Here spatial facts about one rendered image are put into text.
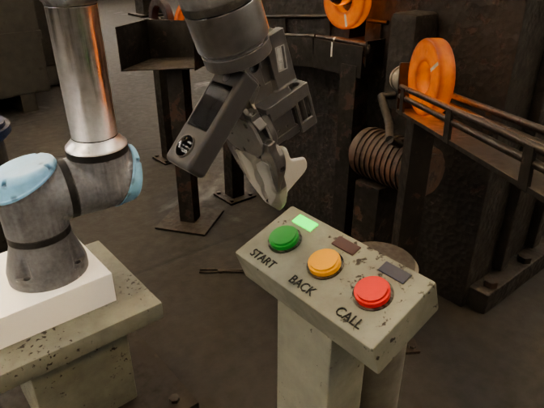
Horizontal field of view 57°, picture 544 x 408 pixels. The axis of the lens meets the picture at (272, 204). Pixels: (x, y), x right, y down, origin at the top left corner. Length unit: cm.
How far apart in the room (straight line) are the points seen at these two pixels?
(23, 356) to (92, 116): 44
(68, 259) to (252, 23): 68
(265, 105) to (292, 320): 28
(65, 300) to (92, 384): 22
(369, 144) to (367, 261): 69
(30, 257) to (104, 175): 20
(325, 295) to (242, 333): 85
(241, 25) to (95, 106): 53
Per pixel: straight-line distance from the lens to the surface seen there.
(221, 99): 51
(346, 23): 151
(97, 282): 106
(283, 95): 54
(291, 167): 59
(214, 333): 144
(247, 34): 49
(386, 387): 88
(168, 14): 233
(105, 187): 101
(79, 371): 115
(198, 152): 50
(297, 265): 63
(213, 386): 130
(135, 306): 107
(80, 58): 95
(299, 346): 67
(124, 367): 120
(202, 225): 192
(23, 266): 105
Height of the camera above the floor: 95
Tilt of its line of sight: 27 degrees down
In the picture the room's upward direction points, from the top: straight up
